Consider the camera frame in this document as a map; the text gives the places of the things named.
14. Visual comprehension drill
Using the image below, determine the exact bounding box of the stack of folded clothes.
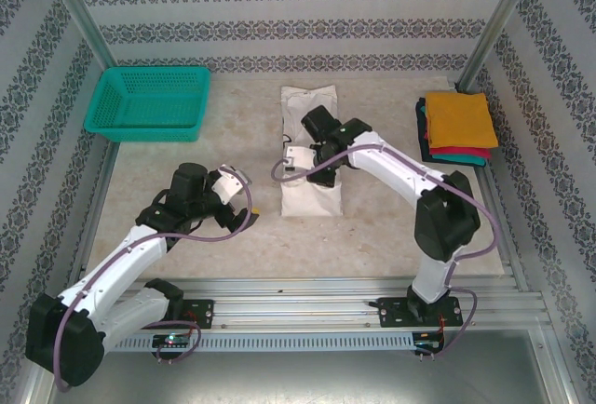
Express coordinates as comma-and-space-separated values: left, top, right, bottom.
413, 98, 485, 170

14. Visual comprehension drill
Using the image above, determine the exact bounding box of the circuit board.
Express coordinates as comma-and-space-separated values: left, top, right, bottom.
153, 334, 192, 347
415, 336, 446, 352

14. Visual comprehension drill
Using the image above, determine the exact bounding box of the grey metal panel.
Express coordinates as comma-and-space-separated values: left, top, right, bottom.
46, 350, 572, 404

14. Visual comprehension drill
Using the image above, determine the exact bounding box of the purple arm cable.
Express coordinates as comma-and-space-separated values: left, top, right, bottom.
53, 166, 255, 394
270, 142, 497, 359

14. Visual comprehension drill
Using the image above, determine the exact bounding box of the left circuit board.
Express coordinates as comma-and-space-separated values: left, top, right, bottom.
153, 334, 192, 347

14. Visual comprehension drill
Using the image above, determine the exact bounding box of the slotted grey cable duct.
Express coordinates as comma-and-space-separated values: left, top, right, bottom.
111, 332, 415, 352

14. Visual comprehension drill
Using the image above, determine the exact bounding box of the aluminium side rail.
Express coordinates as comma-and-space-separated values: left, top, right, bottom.
63, 141, 120, 298
472, 155, 527, 293

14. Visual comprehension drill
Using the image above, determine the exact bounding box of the right circuit board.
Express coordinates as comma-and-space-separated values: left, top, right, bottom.
415, 336, 446, 352

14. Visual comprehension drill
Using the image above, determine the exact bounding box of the aluminium mounting rail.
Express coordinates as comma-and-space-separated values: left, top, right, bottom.
50, 277, 546, 330

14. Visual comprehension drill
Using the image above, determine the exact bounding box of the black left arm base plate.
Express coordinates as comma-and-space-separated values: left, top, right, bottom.
131, 299, 216, 330

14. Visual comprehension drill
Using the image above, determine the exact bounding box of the aluminium frame post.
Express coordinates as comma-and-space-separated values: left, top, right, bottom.
34, 0, 117, 88
454, 0, 555, 93

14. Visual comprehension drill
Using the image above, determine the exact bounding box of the teal plastic basket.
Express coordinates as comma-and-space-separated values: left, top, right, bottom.
83, 66, 213, 143

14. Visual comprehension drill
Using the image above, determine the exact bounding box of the red folded t-shirt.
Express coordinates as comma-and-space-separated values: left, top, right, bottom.
427, 144, 493, 161

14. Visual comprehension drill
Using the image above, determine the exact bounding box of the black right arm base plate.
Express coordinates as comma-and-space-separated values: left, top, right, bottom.
376, 294, 462, 329

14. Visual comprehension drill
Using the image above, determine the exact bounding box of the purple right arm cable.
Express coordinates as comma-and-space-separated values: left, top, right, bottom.
270, 142, 497, 359

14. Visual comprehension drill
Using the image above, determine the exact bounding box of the white t-shirt with flower print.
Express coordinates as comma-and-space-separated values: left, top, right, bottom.
278, 82, 345, 219

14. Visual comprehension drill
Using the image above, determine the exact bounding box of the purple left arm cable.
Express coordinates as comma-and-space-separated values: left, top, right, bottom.
53, 166, 255, 394

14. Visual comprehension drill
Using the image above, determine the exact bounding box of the teal folded t-shirt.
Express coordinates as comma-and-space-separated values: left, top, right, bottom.
422, 128, 488, 167

